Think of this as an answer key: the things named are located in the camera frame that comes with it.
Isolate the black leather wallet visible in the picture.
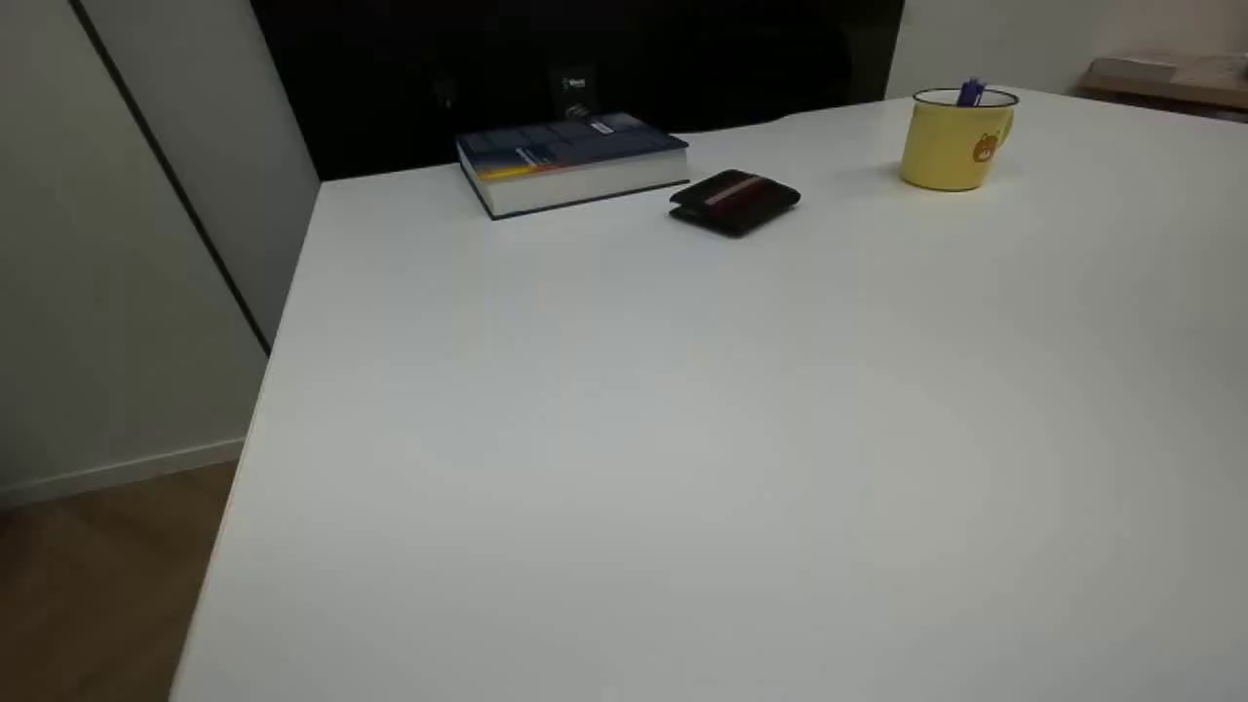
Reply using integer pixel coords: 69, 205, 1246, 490
669, 167, 804, 241

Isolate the low wooden shelf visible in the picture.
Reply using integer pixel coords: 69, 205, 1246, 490
1069, 52, 1248, 130

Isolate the yellow enamel mug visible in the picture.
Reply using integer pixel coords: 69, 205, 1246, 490
898, 83, 1022, 196

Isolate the black partition panel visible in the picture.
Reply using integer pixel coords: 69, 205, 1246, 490
249, 0, 911, 184

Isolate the thick blue book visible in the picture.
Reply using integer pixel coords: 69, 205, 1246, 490
454, 109, 695, 223

